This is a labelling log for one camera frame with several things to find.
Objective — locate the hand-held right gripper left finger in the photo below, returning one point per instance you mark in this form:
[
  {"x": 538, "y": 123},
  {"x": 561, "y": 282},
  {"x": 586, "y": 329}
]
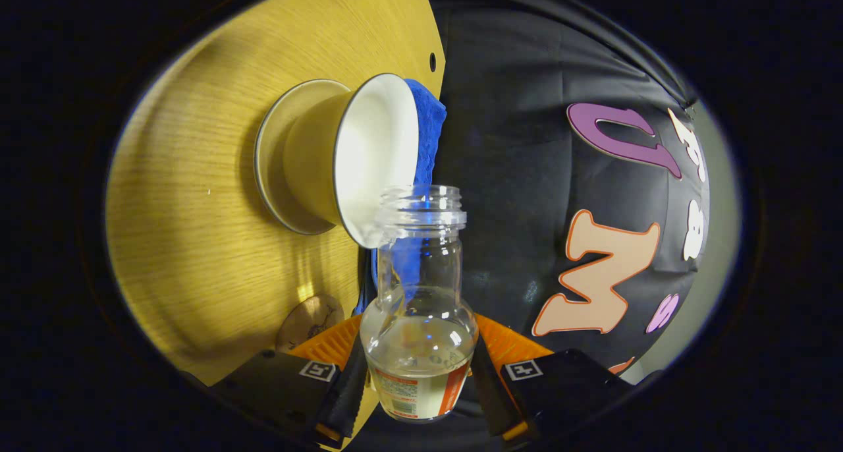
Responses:
[{"x": 352, "y": 389}]

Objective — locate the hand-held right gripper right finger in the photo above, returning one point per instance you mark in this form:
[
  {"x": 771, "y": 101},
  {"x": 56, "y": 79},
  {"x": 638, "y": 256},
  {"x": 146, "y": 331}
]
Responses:
[{"x": 487, "y": 399}]

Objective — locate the clear plastic water bottle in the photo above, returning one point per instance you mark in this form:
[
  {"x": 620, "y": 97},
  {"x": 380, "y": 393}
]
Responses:
[{"x": 419, "y": 346}]

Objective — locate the round cork coaster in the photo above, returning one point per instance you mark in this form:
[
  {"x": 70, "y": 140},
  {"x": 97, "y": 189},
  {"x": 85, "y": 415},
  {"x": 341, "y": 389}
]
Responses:
[{"x": 309, "y": 320}]

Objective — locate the beige ceramic teacup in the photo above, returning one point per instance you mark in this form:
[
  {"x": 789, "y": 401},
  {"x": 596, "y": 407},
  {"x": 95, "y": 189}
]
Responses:
[{"x": 369, "y": 155}]

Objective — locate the beige ceramic saucer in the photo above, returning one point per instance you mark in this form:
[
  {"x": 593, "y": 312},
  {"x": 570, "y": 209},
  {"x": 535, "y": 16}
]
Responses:
[{"x": 270, "y": 155}]

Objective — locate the blue towel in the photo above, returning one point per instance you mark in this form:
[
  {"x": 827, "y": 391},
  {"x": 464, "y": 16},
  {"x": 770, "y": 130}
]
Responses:
[{"x": 429, "y": 119}]

